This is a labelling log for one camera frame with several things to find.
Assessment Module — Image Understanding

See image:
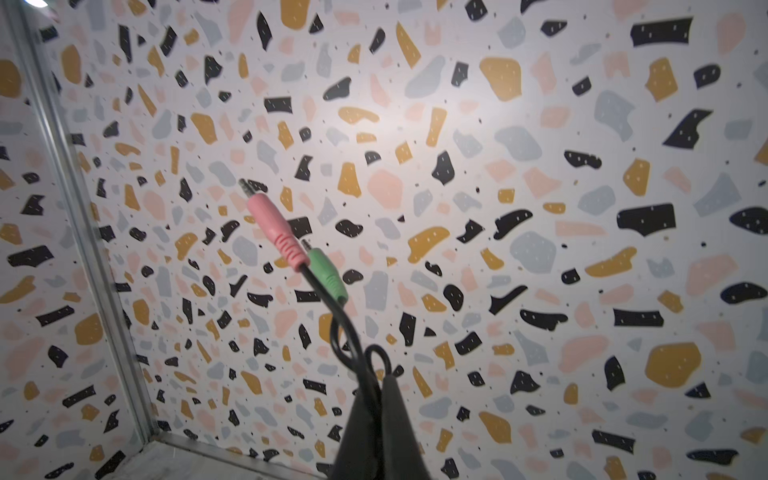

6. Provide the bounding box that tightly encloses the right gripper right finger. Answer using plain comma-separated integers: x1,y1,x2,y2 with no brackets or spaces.
381,375,430,480

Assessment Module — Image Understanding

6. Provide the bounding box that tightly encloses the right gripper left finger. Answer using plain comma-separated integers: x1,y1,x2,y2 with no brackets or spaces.
329,387,384,480

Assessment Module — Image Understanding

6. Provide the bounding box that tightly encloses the black headphone cable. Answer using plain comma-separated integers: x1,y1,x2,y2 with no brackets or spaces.
238,178,394,415

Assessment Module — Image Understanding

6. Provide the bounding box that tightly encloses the left corner aluminium post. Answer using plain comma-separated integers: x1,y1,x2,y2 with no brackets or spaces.
1,1,160,445

